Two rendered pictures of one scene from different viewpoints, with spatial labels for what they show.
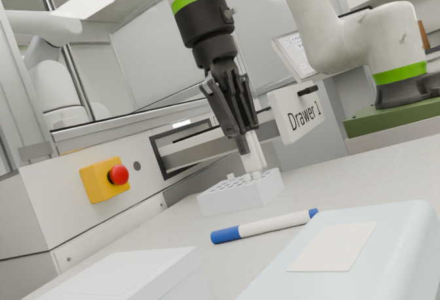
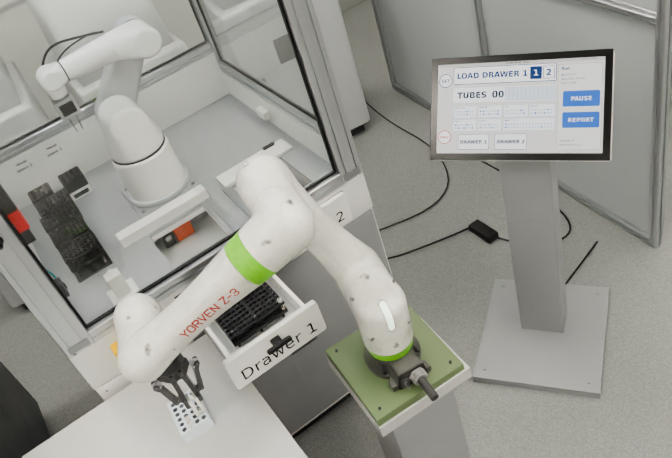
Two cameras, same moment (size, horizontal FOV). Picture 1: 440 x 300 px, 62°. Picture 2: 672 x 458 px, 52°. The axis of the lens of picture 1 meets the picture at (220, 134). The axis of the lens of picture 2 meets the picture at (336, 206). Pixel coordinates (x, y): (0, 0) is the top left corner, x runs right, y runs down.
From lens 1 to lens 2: 178 cm
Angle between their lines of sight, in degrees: 50
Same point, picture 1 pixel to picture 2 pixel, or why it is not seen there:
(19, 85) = (62, 315)
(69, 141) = (102, 329)
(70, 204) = (105, 364)
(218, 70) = (163, 378)
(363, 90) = (537, 173)
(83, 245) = (116, 381)
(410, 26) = (379, 335)
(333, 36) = (340, 281)
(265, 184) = (191, 432)
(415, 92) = (378, 370)
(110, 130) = not seen: hidden behind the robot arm
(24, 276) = not seen: hidden behind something
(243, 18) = not seen: outside the picture
